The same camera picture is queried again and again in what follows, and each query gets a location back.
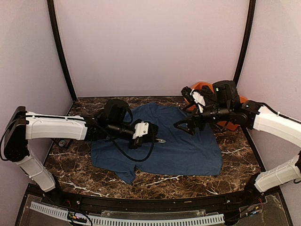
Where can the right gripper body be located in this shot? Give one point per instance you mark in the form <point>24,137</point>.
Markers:
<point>201,122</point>

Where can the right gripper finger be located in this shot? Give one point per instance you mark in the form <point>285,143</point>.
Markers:
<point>188,121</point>
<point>188,128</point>

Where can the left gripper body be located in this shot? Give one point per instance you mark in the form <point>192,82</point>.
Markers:
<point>137,143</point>

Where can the blue t-shirt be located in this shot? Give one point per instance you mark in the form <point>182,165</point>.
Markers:
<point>180,154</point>

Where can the round yellow grey brooch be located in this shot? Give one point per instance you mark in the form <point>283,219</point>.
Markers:
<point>161,141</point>

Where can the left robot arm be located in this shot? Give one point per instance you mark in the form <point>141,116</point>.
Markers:
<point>114,121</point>

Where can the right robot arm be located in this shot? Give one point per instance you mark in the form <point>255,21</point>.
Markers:
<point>262,117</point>

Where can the black clothing in basin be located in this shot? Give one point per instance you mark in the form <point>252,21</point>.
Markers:
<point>208,94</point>

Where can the orange plastic basin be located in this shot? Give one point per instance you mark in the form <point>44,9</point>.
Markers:
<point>227,110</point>

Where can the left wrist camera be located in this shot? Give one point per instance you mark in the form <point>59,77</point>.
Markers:
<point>141,129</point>

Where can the right black frame post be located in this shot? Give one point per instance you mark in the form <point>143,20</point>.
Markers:
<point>245,41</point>

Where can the black frame post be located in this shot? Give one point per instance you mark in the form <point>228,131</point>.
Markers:
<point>245,41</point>
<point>59,48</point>

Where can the black front rail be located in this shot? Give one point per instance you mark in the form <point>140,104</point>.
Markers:
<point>223,203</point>

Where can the white slotted cable duct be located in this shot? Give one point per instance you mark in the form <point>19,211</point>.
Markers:
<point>117,218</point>

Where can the left black frame post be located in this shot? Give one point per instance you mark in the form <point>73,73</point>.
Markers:
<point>59,48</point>

